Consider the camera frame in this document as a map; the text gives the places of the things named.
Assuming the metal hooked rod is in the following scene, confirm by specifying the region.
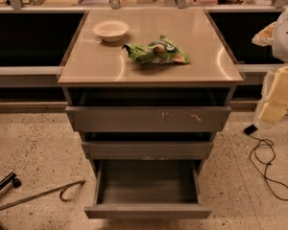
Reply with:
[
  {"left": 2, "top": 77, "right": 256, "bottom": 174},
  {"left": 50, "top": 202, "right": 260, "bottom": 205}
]
[{"left": 0, "top": 180, "right": 85, "bottom": 212}]

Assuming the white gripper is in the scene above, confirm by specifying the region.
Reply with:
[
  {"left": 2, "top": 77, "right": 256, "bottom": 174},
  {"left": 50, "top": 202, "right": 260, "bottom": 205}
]
[{"left": 254, "top": 63, "right": 288, "bottom": 129}]

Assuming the grey top drawer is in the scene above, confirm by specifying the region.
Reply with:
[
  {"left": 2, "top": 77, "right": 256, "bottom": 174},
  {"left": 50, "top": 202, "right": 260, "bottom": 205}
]
[{"left": 66, "top": 106, "right": 231, "bottom": 132}]

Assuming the green chip bag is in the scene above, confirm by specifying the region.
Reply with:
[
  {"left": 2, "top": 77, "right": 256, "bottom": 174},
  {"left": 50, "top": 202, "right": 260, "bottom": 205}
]
[{"left": 122, "top": 35, "right": 189, "bottom": 64}]

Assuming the grey bottom drawer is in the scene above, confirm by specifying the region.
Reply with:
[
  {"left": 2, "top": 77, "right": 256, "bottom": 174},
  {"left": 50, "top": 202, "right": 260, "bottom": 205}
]
[{"left": 84, "top": 160, "right": 211, "bottom": 219}]

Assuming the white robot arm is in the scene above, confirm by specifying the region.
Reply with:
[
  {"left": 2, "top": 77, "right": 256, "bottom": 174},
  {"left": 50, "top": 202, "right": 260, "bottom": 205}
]
[{"left": 252, "top": 6, "right": 288, "bottom": 128}]

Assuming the grey drawer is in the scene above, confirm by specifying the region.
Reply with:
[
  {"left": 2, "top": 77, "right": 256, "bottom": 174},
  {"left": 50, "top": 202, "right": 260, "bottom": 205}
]
[
  {"left": 84, "top": 160, "right": 211, "bottom": 219},
  {"left": 66, "top": 106, "right": 231, "bottom": 132},
  {"left": 82, "top": 141, "right": 213, "bottom": 160}
]

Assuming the grey drawer cabinet with top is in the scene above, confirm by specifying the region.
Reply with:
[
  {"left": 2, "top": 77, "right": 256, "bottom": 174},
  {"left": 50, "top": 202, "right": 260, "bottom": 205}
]
[{"left": 59, "top": 8, "right": 243, "bottom": 173}]

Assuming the grey middle drawer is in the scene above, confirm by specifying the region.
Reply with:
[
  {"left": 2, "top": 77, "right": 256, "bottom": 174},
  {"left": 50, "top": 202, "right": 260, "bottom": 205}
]
[{"left": 82, "top": 141, "right": 213, "bottom": 160}]

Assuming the black wheeled stand leg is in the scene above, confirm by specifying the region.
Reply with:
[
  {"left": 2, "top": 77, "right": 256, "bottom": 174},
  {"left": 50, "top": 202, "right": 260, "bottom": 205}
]
[{"left": 0, "top": 172, "right": 21, "bottom": 191}]

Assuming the white paper bowl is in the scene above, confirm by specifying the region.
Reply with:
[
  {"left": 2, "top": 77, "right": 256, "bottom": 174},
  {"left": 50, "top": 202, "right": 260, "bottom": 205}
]
[{"left": 92, "top": 20, "right": 130, "bottom": 42}]

